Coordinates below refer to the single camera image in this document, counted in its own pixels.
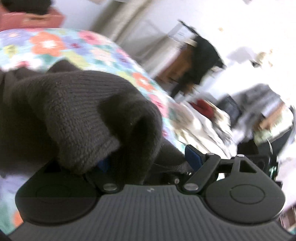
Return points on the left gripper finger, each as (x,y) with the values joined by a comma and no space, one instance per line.
(207,167)

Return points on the dark brown knit sweater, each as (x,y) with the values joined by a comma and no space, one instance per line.
(83,118)

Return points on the white comforter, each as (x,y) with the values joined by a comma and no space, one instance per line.
(192,128)

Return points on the red garment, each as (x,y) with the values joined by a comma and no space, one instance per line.
(203,108)

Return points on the grey knit garment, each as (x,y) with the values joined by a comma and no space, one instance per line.
(248,108)

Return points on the brown hanging garment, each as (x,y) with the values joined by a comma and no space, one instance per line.
(176,68)

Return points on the black hanging garment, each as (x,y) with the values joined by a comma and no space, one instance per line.
(203,58)

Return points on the floral quilted bedspread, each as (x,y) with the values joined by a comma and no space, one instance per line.
(39,49)

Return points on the black folded garment on suitcase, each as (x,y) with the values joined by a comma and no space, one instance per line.
(38,7)

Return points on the pink ribbed suitcase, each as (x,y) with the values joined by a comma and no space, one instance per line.
(22,20)

